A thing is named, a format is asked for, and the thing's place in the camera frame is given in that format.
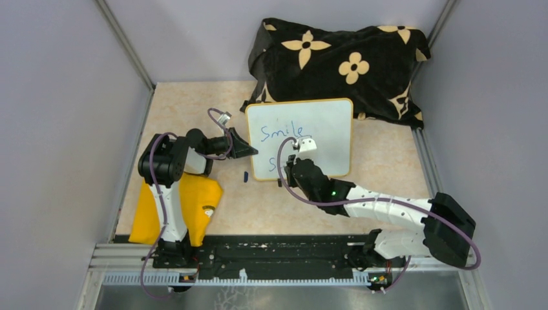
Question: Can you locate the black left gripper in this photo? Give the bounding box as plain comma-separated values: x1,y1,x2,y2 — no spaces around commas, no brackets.
204,127,258,160

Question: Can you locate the white whiteboard yellow frame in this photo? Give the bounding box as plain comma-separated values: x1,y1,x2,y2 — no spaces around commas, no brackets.
245,98,353,181

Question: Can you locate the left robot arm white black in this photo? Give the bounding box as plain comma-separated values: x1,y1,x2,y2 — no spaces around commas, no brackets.
129,127,258,267

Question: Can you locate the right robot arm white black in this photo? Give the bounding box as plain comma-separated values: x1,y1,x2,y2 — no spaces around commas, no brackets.
284,155,481,270

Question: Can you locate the yellow cloth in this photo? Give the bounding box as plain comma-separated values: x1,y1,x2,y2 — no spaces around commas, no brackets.
129,173,223,247

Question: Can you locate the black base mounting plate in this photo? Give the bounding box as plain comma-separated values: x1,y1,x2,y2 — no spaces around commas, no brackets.
152,233,408,282

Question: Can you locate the black floral pillow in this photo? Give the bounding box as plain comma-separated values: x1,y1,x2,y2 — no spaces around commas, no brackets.
244,18,431,129

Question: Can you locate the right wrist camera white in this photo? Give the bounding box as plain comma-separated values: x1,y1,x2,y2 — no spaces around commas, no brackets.
292,136,317,160

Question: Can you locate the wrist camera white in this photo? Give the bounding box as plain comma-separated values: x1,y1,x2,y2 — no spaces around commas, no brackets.
217,112,232,128
292,136,317,160

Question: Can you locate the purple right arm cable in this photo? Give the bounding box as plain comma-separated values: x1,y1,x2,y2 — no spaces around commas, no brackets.
276,136,482,271

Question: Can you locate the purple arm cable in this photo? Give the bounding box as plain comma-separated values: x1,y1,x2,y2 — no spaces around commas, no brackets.
276,136,482,271
139,107,234,300

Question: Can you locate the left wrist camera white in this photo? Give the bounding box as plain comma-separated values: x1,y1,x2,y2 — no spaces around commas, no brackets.
217,112,232,128

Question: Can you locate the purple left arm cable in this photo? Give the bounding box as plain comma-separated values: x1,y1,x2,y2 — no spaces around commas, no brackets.
139,107,234,300

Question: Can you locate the aluminium front rail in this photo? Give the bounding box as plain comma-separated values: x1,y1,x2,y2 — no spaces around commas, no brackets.
89,234,454,288

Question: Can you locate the left aluminium frame post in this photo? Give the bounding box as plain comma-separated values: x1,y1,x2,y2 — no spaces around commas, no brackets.
93,0,156,91

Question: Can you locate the aluminium frame post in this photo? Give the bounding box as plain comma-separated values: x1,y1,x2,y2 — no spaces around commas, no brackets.
410,0,459,82
93,0,156,91

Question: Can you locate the right aluminium frame post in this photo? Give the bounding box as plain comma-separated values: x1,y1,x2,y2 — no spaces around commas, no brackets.
410,0,459,82

